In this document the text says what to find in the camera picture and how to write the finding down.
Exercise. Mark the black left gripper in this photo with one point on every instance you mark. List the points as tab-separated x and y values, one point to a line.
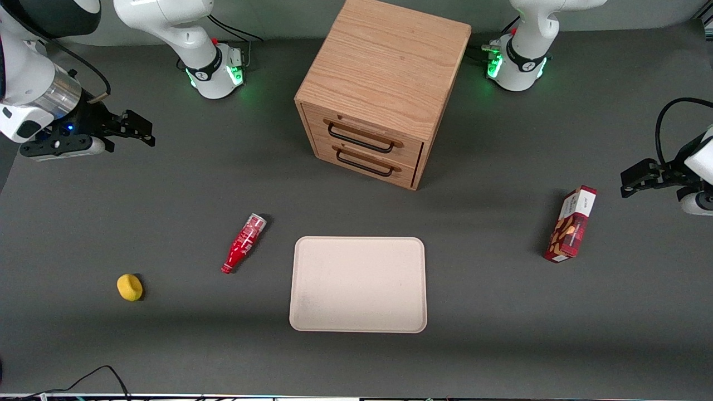
672	169

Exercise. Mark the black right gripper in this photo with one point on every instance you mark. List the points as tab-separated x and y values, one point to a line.
93	121

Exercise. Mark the red coke bottle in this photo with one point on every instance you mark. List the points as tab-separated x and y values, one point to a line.
243	240

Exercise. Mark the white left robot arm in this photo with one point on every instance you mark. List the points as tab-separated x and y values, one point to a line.
529	33

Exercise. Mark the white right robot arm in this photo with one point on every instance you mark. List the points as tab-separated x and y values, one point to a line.
184	28

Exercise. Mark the beige plastic tray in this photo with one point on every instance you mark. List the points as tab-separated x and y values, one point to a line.
359	284

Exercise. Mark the red cookie box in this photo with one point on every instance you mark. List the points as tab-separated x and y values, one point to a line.
571	225

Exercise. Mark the yellow sponge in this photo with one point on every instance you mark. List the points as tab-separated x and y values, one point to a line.
130	287

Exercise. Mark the wooden drawer front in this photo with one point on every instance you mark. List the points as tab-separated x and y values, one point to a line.
406	172
412	149

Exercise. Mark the wooden drawer cabinet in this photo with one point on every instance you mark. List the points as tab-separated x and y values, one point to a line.
384	61

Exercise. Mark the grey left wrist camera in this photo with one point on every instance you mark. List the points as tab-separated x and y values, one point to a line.
699	203

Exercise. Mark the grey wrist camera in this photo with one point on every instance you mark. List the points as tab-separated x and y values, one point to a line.
699	203
61	148

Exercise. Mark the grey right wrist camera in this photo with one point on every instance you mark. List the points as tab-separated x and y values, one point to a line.
61	148

